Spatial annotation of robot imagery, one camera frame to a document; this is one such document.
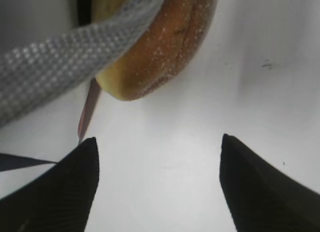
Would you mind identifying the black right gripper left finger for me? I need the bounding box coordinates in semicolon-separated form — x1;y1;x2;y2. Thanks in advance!
0;137;100;231

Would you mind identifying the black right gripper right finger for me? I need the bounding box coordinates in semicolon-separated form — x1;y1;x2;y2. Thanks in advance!
219;134;320;231

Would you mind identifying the navy blue lunch bag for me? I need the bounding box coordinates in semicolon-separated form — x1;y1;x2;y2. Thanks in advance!
0;0;171;172

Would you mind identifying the orange yellow mango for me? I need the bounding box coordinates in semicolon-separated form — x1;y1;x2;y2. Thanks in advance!
95;0;217;101

